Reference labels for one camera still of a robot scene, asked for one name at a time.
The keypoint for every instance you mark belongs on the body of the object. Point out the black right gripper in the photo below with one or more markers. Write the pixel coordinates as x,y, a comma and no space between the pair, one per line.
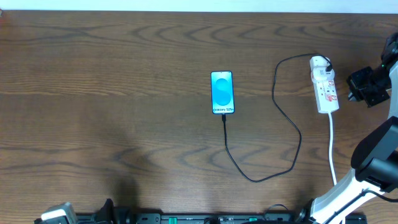
363,86

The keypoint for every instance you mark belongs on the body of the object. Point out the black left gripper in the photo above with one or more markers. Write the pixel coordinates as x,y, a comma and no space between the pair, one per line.
107,210

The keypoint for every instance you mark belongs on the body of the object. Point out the blue Galaxy smartphone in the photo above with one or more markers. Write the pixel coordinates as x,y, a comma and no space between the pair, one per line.
222,92

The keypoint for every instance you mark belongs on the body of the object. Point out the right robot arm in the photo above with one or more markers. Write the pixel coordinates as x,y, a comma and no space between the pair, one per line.
373,169

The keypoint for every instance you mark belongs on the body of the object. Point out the white USB charger plug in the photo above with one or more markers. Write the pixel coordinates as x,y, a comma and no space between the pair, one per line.
320,74

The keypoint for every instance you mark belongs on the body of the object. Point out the white power strip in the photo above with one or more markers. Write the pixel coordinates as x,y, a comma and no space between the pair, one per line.
325,92

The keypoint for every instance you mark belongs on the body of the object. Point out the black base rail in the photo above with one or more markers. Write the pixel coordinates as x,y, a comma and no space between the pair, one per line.
156,218

